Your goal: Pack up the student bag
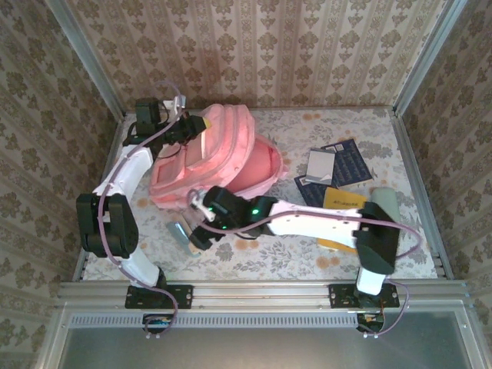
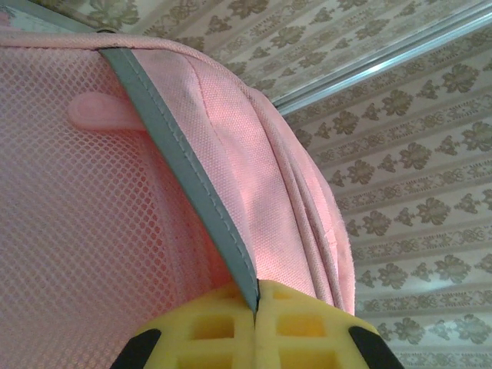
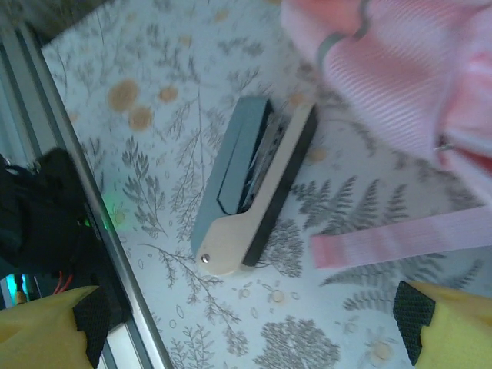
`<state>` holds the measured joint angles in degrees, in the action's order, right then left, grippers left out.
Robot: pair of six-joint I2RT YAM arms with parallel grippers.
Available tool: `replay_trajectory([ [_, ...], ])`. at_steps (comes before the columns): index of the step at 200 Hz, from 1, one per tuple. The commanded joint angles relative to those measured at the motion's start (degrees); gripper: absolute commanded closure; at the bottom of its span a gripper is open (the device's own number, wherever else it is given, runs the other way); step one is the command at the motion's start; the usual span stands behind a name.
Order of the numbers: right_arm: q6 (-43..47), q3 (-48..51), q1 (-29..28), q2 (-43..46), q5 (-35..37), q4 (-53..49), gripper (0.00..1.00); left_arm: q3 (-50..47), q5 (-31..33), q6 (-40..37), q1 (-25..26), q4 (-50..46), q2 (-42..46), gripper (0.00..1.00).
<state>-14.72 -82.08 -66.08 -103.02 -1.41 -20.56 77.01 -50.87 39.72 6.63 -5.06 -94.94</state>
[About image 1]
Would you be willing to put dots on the grey blue stapler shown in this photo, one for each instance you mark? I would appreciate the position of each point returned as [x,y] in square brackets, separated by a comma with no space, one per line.
[178,230]

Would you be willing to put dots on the pink backpack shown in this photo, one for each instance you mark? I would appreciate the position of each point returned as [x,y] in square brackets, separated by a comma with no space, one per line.
[227,153]

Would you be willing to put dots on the dark blue book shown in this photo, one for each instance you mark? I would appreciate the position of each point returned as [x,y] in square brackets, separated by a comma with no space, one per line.
[313,193]
[350,165]

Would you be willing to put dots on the grey white notebook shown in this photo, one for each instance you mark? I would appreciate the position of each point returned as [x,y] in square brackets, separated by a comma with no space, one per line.
[319,165]

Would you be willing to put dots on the yellow book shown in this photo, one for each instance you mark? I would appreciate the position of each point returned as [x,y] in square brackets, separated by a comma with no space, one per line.
[342,198]

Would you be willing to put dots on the pale green pencil case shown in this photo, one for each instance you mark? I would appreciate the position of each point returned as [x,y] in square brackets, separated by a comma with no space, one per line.
[384,198]

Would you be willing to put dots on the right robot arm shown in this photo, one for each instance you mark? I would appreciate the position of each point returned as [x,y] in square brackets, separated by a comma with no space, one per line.
[315,225]

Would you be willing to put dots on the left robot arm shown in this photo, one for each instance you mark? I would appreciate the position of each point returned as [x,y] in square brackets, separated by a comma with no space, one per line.
[115,230]

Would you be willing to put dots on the black controller box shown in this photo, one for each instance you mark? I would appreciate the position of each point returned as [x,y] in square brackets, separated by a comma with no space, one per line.
[155,324]
[371,323]

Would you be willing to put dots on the grey metal panel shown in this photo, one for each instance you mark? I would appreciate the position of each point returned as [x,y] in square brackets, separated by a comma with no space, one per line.
[261,350]

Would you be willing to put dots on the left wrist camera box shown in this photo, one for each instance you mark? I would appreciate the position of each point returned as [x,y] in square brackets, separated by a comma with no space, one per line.
[173,104]

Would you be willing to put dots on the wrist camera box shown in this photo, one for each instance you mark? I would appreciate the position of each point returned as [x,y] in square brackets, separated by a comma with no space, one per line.
[173,104]
[200,203]

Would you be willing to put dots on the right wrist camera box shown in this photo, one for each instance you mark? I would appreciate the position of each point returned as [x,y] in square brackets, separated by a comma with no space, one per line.
[200,203]

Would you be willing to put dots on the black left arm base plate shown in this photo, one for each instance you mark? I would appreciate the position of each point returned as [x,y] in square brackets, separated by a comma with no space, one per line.
[184,296]

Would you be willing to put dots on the aluminium side rail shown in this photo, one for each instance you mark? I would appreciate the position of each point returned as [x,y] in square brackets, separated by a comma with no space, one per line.
[115,140]
[413,173]

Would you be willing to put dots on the aluminium mounting rail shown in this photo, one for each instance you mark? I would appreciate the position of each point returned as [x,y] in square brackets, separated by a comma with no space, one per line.
[261,294]

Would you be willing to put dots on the aluminium frame post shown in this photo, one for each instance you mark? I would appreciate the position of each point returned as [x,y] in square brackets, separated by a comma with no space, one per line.
[88,61]
[426,61]

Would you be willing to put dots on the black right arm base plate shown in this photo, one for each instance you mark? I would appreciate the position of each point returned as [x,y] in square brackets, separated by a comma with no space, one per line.
[338,296]

